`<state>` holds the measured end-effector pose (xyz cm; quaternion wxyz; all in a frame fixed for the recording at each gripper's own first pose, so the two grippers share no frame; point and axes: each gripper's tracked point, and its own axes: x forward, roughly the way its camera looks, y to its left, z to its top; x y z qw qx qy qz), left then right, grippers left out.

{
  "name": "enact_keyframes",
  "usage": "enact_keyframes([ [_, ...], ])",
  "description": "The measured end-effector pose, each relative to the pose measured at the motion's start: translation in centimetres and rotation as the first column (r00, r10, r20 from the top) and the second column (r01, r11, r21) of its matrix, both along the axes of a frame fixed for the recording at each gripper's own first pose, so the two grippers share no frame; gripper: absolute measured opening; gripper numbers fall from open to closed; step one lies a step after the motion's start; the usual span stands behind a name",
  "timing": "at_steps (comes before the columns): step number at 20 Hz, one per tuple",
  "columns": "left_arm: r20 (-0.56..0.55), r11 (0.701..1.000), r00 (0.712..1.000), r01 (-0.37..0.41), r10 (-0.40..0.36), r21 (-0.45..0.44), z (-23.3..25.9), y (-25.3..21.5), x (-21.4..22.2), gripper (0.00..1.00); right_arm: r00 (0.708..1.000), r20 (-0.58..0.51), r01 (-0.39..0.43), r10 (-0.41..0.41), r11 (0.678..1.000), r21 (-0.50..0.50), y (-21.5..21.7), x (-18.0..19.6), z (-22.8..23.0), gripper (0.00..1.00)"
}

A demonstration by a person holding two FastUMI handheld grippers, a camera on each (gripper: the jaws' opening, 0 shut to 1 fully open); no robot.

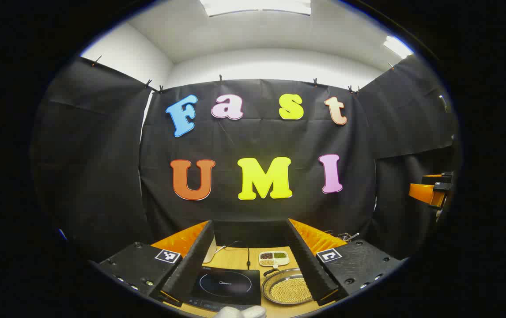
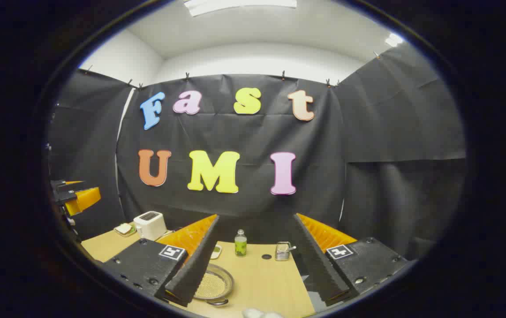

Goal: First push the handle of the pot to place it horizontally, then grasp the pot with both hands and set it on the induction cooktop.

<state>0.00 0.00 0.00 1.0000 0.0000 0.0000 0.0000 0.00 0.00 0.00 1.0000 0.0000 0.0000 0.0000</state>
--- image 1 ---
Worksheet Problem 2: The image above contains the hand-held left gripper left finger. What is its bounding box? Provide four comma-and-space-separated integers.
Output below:
96, 220, 216, 307

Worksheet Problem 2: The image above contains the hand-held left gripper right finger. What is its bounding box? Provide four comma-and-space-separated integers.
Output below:
285, 218, 406, 307

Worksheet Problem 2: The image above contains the pile of soybeans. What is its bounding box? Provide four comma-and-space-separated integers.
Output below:
271, 277, 312, 303

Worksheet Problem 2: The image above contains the steel pot with black handles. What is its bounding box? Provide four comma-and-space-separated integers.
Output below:
262, 267, 314, 305

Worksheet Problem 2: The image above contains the black induction cooktop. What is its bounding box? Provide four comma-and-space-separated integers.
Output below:
182, 266, 262, 312

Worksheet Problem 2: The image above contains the white toaster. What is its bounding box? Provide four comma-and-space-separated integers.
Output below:
203, 234, 217, 264

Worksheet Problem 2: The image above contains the white divided dish of beans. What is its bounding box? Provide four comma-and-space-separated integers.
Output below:
259, 251, 290, 268

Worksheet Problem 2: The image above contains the small ceiling light panel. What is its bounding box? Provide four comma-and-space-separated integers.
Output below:
383, 35, 414, 59

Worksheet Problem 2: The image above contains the white power cable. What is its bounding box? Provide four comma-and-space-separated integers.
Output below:
215, 241, 240, 255

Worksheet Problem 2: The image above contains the metal wire utensil holder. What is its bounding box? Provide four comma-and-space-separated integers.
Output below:
324, 230, 360, 242

